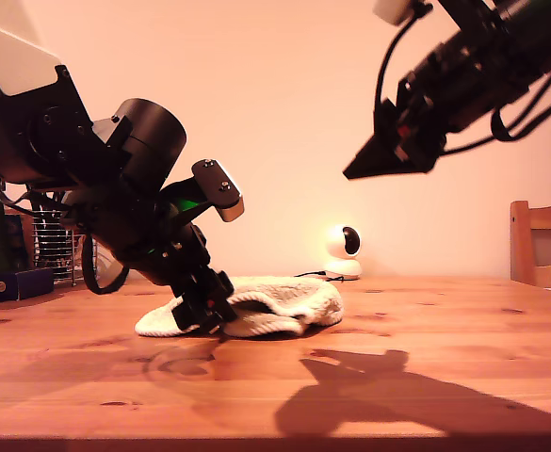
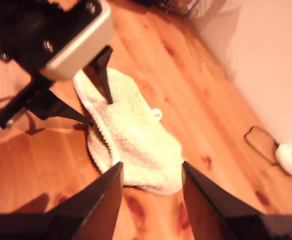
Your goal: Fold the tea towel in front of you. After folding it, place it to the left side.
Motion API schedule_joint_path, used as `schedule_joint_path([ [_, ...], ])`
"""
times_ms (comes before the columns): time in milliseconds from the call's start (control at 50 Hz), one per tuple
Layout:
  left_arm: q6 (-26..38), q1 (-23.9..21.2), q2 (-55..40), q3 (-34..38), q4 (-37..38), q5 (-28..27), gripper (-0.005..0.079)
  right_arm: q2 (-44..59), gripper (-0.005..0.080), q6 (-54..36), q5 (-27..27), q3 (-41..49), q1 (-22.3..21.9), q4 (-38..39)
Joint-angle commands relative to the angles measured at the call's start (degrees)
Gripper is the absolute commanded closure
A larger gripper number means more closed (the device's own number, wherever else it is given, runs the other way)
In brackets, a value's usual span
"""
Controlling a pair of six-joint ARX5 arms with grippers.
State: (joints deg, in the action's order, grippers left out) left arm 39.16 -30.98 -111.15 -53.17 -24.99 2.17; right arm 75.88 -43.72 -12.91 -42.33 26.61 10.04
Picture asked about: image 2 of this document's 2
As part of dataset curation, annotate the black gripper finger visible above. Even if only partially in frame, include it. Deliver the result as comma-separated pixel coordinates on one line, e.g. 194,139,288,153
26,89,94,127
84,45,114,105
45,161,124,240
181,160,266,240

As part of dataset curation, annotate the cream fluffy tea towel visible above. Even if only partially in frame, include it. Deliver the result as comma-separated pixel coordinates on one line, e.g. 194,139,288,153
72,67,184,196

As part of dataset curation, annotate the black security camera cable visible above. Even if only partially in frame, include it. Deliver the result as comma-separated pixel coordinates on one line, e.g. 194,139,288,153
244,125,280,166

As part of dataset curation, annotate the white round security camera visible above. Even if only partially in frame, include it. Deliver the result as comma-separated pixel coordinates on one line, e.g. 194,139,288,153
275,136,292,177

